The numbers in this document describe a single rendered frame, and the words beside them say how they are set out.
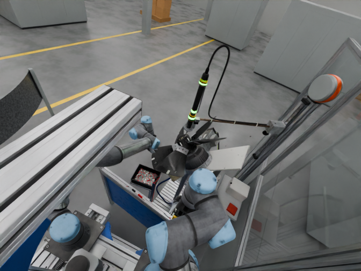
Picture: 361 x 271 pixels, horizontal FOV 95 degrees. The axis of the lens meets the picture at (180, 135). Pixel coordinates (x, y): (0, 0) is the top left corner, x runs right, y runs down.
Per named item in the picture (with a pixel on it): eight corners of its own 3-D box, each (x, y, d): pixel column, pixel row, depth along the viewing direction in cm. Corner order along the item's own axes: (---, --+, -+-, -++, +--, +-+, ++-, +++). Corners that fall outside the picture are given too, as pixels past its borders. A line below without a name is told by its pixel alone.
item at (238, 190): (245, 189, 160) (251, 184, 152) (241, 202, 149) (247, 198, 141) (230, 179, 164) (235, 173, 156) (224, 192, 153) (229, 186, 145)
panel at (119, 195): (168, 243, 181) (180, 228, 133) (168, 244, 180) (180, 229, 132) (112, 199, 199) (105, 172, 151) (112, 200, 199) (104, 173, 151)
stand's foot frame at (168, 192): (207, 203, 232) (209, 201, 226) (192, 235, 202) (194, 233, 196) (171, 178, 246) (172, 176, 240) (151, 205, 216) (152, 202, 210)
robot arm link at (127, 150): (105, 160, 69) (163, 137, 113) (87, 145, 72) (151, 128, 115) (98, 180, 73) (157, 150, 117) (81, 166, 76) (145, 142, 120)
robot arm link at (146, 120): (137, 119, 118) (145, 113, 123) (140, 131, 125) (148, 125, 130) (145, 122, 114) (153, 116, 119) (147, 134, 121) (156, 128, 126)
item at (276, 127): (275, 128, 126) (282, 120, 119) (280, 135, 121) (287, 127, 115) (264, 127, 124) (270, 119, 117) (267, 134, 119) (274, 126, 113)
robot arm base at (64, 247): (76, 257, 90) (71, 255, 82) (53, 244, 91) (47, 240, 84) (96, 229, 100) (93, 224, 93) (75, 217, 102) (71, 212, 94)
